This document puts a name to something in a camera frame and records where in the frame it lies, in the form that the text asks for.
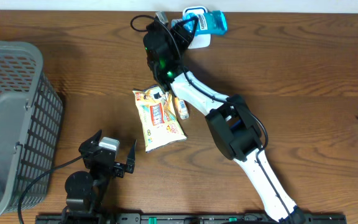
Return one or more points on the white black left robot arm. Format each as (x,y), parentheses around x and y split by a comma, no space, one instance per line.
(85,190)

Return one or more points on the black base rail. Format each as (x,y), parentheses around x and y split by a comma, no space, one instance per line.
(135,218)

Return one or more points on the small orange white carton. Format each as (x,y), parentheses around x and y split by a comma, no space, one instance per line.
(181,108)

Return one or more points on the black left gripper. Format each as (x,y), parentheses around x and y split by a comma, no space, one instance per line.
(84,146)

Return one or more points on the teal mouthwash bottle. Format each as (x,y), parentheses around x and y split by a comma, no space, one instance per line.
(213,23)

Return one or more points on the white barcode scanner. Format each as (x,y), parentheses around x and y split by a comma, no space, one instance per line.
(199,41)

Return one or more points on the grey plastic shopping basket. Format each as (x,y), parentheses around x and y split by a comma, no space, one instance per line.
(31,114)

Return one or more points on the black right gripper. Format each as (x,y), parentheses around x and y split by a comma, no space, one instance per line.
(186,33)

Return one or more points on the yellow snack bag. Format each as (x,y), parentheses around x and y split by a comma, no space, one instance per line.
(160,125)

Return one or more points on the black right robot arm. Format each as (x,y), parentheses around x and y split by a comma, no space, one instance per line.
(238,134)

